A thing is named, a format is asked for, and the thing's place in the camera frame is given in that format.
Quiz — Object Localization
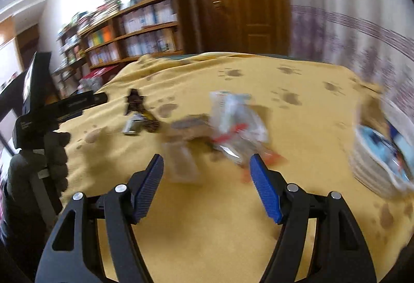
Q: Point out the person's left forearm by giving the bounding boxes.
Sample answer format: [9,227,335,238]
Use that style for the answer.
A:
[0,196,62,283]

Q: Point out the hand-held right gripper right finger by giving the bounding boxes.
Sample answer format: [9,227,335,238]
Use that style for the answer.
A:
[250,154,377,283]

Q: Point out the yellow paw print blanket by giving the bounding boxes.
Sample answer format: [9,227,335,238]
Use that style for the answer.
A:
[53,52,414,283]

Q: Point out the white printed packet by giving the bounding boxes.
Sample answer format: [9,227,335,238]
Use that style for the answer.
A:
[209,91,253,132]

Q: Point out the stacks of books atop bookshelf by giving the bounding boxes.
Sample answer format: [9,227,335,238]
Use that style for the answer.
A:
[58,0,130,35]

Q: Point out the person's left hand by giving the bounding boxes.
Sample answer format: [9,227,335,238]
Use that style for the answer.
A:
[6,132,70,216]

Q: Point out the light blue snack bag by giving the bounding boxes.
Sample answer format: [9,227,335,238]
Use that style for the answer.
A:
[359,126,414,187]

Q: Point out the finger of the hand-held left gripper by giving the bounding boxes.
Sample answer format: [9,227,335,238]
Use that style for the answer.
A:
[82,91,108,112]

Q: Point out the small silver packet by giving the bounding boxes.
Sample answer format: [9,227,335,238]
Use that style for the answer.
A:
[122,115,143,136]

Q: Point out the brown kraft packet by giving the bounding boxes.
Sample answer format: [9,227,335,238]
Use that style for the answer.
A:
[171,114,214,141]

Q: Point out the dark twisted-wrapper candy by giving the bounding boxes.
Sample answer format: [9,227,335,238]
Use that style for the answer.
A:
[124,88,161,134]

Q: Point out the red cardboard box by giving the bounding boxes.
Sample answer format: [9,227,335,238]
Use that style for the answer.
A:
[80,65,120,90]

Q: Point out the white plastic basket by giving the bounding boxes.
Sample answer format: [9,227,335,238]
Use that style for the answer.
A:
[349,99,414,200]

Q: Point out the clear packet with red ends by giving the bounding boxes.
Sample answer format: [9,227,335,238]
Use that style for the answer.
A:
[210,123,289,182]

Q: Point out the small wooden side shelf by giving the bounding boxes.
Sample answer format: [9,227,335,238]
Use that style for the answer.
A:
[52,25,88,99]

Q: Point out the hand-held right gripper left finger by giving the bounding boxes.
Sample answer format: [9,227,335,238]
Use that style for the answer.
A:
[35,154,164,283]

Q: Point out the white purple patterned curtain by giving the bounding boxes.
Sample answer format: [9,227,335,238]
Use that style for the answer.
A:
[288,0,414,109]

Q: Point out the wooden bookshelf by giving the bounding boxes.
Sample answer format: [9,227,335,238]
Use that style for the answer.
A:
[78,0,191,70]

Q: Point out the clear packet with beige stick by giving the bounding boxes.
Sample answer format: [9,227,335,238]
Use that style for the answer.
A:
[162,137,202,186]

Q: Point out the rows of books in bookshelf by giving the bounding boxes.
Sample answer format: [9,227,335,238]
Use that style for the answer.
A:
[87,0,178,65]

